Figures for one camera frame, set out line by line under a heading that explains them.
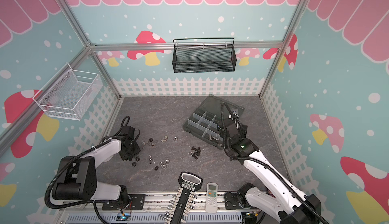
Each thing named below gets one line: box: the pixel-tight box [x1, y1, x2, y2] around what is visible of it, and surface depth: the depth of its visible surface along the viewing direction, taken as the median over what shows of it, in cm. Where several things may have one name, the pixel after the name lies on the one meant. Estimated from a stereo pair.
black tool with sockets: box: [158, 171, 204, 224], surface depth 76 cm
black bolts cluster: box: [189, 145, 202, 160], surface depth 92 cm
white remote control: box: [205, 182, 218, 214], surface depth 76 cm
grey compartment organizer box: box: [182, 94, 245, 150], surface depth 102 cm
